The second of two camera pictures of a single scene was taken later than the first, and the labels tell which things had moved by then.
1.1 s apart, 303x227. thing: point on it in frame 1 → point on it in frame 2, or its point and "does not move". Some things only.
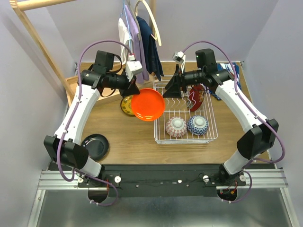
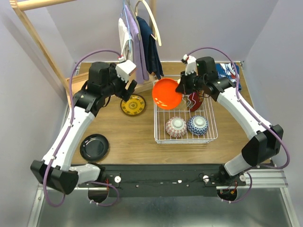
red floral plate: x=195 y=98 does not move
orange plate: x=148 y=105 → x=164 y=95
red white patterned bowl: x=176 y=126 does not move
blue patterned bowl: x=197 y=125 does not move
